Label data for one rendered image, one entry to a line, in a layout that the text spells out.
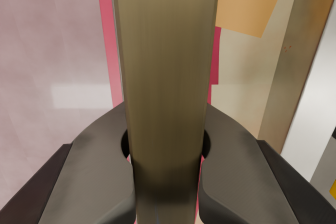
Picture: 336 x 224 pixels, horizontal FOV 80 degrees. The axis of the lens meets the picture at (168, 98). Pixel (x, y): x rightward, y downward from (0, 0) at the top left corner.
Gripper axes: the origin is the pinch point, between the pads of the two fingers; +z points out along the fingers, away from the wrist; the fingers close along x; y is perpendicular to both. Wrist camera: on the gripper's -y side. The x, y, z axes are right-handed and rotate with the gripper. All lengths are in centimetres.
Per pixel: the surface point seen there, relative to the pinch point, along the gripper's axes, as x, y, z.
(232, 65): 5.8, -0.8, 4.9
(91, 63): -5.6, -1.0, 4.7
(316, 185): 132, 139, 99
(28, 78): -10.8, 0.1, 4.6
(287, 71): 9.6, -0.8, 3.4
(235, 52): 5.9, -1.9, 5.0
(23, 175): -14.4, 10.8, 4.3
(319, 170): 128, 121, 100
